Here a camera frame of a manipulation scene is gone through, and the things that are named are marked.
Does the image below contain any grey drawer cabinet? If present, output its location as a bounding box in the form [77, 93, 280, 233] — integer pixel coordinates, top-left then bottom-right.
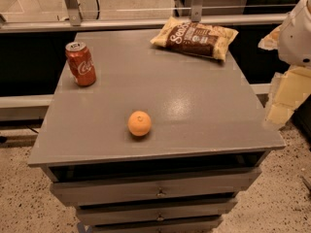
[28, 30, 284, 233]

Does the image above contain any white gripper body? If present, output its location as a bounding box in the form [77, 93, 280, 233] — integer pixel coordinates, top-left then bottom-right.
[278, 0, 311, 67]

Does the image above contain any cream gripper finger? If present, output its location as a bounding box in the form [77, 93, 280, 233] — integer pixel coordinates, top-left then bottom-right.
[264, 65, 311, 127]
[258, 26, 281, 50]

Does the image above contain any red cola can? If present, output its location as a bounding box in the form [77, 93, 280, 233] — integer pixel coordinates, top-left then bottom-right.
[65, 42, 96, 86]

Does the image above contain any metal railing frame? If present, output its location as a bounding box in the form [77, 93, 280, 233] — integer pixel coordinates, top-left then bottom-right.
[0, 0, 298, 33]

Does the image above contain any orange fruit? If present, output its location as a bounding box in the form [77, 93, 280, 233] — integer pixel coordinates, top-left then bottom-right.
[127, 111, 152, 137]

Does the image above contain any brown chip bag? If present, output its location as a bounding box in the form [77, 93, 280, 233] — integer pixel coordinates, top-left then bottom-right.
[151, 17, 238, 61]

